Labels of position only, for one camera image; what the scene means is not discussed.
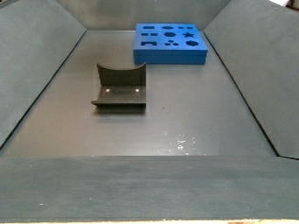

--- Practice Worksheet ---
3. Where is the black curved cradle stand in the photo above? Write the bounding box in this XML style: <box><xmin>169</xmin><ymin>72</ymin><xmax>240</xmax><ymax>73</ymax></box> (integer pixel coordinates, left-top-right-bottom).
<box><xmin>91</xmin><ymin>64</ymin><xmax>145</xmax><ymax>107</ymax></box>

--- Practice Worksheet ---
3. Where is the blue shape sorter block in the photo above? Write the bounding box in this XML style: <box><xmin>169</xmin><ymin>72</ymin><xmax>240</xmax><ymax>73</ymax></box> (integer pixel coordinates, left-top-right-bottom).
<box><xmin>133</xmin><ymin>24</ymin><xmax>208</xmax><ymax>65</ymax></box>

